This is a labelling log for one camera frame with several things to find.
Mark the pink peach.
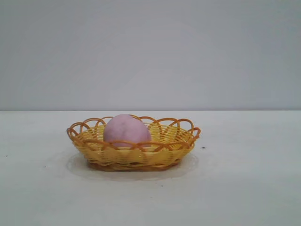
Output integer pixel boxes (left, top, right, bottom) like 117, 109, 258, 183
103, 113, 152, 149

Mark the yellow woven plastic basket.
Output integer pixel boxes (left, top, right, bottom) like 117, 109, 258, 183
66, 114, 202, 170

